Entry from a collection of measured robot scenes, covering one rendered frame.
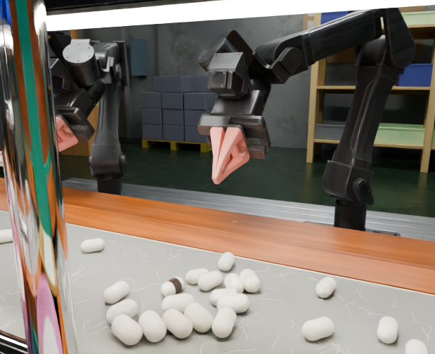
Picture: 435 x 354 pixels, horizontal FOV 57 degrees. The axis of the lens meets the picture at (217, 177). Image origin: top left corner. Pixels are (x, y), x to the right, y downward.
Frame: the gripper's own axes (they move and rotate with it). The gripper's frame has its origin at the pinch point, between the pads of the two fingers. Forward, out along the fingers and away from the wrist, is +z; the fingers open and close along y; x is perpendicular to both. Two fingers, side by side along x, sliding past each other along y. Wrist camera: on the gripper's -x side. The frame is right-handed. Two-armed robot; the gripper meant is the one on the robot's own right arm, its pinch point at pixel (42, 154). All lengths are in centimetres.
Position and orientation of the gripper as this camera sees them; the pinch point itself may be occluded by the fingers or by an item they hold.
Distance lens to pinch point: 79.9
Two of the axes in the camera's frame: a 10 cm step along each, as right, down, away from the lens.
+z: -3.2, 7.9, -5.2
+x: 2.7, 6.0, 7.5
